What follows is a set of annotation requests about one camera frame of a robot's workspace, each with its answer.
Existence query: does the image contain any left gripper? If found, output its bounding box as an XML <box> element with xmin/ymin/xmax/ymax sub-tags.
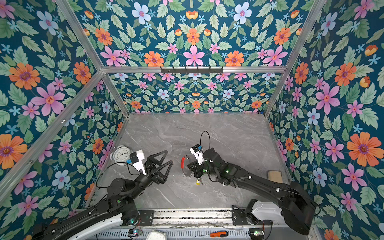
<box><xmin>128</xmin><ymin>149</ymin><xmax>172</xmax><ymax>201</ymax></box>

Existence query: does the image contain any red capped key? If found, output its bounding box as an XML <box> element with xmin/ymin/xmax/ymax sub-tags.
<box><xmin>181</xmin><ymin>156</ymin><xmax>186</xmax><ymax>170</ymax></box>

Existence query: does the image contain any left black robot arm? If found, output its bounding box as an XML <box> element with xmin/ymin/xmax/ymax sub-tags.
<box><xmin>32</xmin><ymin>150</ymin><xmax>173</xmax><ymax>240</ymax></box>

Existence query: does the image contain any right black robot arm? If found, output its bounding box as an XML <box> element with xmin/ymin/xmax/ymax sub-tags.
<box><xmin>188</xmin><ymin>144</ymin><xmax>318</xmax><ymax>236</ymax></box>

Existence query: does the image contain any white round alarm clock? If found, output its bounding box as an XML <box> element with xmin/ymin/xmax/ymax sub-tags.
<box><xmin>110</xmin><ymin>145</ymin><xmax>133</xmax><ymax>166</ymax></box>

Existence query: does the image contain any white square clock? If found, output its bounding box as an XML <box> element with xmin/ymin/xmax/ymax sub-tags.
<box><xmin>146</xmin><ymin>231</ymin><xmax>168</xmax><ymax>240</ymax></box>

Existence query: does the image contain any small circuit board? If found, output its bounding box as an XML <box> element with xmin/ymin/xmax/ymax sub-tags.
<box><xmin>128</xmin><ymin>229</ymin><xmax>143</xmax><ymax>238</ymax></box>

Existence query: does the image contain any wooden block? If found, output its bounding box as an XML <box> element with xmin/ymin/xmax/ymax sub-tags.
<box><xmin>267</xmin><ymin>170</ymin><xmax>284</xmax><ymax>184</ymax></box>

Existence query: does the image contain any right camera cable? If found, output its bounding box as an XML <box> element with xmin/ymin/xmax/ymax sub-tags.
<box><xmin>199</xmin><ymin>130</ymin><xmax>212</xmax><ymax>151</ymax></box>

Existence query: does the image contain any camera cable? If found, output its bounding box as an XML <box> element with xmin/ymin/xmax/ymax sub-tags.
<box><xmin>199</xmin><ymin>130</ymin><xmax>212</xmax><ymax>151</ymax></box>
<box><xmin>95</xmin><ymin>161</ymin><xmax>142</xmax><ymax>193</ymax></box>

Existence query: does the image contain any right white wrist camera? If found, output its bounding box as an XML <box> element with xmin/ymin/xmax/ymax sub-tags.
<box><xmin>190</xmin><ymin>144</ymin><xmax>204</xmax><ymax>166</ymax></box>

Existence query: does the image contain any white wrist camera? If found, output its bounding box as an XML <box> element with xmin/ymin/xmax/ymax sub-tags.
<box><xmin>126</xmin><ymin>150</ymin><xmax>147</xmax><ymax>175</ymax></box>
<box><xmin>190</xmin><ymin>144</ymin><xmax>204</xmax><ymax>166</ymax></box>

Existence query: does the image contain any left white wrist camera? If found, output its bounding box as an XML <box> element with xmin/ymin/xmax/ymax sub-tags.
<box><xmin>126</xmin><ymin>150</ymin><xmax>147</xmax><ymax>175</ymax></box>

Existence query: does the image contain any left camera cable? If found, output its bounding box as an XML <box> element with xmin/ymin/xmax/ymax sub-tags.
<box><xmin>95</xmin><ymin>161</ymin><xmax>142</xmax><ymax>193</ymax></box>

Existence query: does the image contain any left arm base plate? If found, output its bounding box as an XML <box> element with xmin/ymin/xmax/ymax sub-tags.
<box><xmin>131</xmin><ymin>210</ymin><xmax>155</xmax><ymax>227</ymax></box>

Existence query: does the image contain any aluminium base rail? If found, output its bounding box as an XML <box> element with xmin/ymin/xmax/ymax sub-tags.
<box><xmin>68</xmin><ymin>207</ymin><xmax>316</xmax><ymax>229</ymax></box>

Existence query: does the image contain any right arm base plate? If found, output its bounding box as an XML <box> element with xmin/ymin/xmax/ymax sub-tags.
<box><xmin>232</xmin><ymin>208</ymin><xmax>273</xmax><ymax>226</ymax></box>

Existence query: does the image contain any orange handled screwdriver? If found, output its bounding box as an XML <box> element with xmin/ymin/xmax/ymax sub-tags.
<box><xmin>210</xmin><ymin>231</ymin><xmax>229</xmax><ymax>238</ymax></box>

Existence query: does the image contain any black hook rail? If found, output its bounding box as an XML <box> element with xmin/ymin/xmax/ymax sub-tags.
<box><xmin>160</xmin><ymin>67</ymin><xmax>224</xmax><ymax>74</ymax></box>

